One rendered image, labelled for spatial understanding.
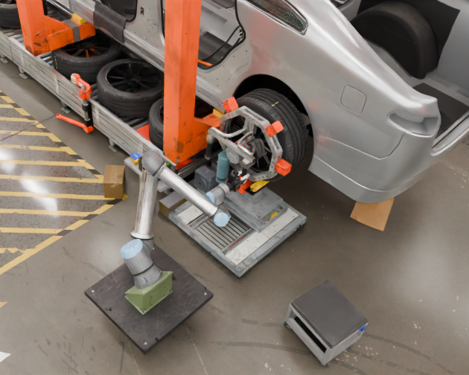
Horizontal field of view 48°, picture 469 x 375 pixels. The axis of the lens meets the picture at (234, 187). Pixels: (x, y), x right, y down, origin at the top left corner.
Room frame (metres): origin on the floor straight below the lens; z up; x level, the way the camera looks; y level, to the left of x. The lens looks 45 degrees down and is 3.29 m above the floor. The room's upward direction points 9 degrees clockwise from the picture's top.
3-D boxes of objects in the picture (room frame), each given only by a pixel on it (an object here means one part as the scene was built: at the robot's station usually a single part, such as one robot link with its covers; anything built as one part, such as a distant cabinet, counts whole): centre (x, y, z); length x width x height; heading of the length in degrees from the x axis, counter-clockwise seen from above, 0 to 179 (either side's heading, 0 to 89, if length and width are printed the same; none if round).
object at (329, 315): (2.00, -0.75, 0.17); 0.43 x 0.36 x 0.34; 43
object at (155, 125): (3.64, 0.49, 0.39); 0.66 x 0.66 x 0.24
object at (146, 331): (1.95, 0.45, 0.15); 0.60 x 0.60 x 0.30; 54
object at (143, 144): (3.86, 1.46, 0.28); 2.47 x 0.09 x 0.22; 53
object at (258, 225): (3.07, -0.16, 0.13); 0.50 x 0.36 x 0.10; 53
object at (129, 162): (2.95, 0.67, 0.44); 0.43 x 0.17 x 0.03; 53
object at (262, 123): (2.94, -0.06, 0.85); 0.54 x 0.07 x 0.54; 53
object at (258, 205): (3.07, -0.16, 0.32); 0.40 x 0.30 x 0.28; 53
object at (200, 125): (3.34, 0.28, 0.69); 0.52 x 0.17 x 0.35; 143
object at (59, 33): (4.51, 1.81, 0.69); 0.52 x 0.17 x 0.35; 143
